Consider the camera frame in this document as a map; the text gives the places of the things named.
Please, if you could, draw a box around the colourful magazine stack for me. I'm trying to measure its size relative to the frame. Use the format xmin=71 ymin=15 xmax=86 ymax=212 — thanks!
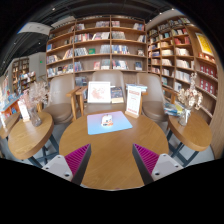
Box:
xmin=163 ymin=102 xmax=185 ymax=118

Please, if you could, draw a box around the small white sign card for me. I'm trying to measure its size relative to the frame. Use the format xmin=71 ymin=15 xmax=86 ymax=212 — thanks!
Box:
xmin=17 ymin=99 xmax=31 ymax=123

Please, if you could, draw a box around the blue-pink gradient mouse pad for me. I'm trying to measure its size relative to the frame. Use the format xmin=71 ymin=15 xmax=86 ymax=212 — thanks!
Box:
xmin=86 ymin=110 xmax=134 ymax=136

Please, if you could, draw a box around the orange book display table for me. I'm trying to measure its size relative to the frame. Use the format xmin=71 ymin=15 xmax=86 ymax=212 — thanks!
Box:
xmin=0 ymin=73 xmax=29 ymax=121

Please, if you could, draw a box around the light blue book stack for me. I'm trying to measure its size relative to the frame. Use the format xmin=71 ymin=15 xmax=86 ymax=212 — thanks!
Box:
xmin=125 ymin=83 xmax=148 ymax=93

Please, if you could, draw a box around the tall wooden bookshelf with posters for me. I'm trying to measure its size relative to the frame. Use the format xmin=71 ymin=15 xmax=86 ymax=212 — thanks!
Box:
xmin=145 ymin=15 xmax=224 ymax=159

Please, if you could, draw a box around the glass vase with pink blossoms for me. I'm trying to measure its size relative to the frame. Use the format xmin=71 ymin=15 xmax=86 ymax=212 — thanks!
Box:
xmin=21 ymin=79 xmax=51 ymax=128

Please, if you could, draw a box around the white and orange computer mouse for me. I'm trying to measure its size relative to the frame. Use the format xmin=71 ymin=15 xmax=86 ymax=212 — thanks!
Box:
xmin=100 ymin=113 xmax=115 ymax=128

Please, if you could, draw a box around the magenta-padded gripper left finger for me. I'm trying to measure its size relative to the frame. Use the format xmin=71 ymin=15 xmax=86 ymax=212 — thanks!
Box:
xmin=41 ymin=143 xmax=92 ymax=186

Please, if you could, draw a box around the paper sign on wooden stand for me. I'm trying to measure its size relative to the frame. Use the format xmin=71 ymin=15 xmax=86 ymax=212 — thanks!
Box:
xmin=124 ymin=85 xmax=142 ymax=119

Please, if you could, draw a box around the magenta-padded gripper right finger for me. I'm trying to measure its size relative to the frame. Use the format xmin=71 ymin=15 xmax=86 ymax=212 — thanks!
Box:
xmin=131 ymin=143 xmax=184 ymax=186

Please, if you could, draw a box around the round wooden side table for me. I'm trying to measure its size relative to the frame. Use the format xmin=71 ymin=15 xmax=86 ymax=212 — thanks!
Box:
xmin=165 ymin=111 xmax=213 ymax=168
xmin=0 ymin=111 xmax=22 ymax=140
xmin=7 ymin=110 xmax=60 ymax=168

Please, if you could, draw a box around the white framed picture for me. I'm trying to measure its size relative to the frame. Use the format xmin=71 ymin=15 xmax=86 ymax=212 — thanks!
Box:
xmin=86 ymin=80 xmax=112 ymax=104

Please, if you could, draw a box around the large wooden bookshelf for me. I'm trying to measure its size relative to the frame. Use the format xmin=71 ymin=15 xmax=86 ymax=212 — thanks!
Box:
xmin=45 ymin=14 xmax=148 ymax=79

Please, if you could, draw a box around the white hanging ceiling sign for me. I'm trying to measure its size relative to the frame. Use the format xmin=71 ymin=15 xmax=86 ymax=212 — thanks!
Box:
xmin=17 ymin=21 xmax=54 ymax=36

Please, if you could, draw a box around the distant wooden bookshelf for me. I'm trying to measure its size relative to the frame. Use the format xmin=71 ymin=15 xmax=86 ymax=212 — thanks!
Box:
xmin=11 ymin=56 xmax=38 ymax=89

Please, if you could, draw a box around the dark book with yellow band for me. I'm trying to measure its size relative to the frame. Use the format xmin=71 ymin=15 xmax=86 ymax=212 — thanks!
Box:
xmin=110 ymin=86 xmax=125 ymax=104

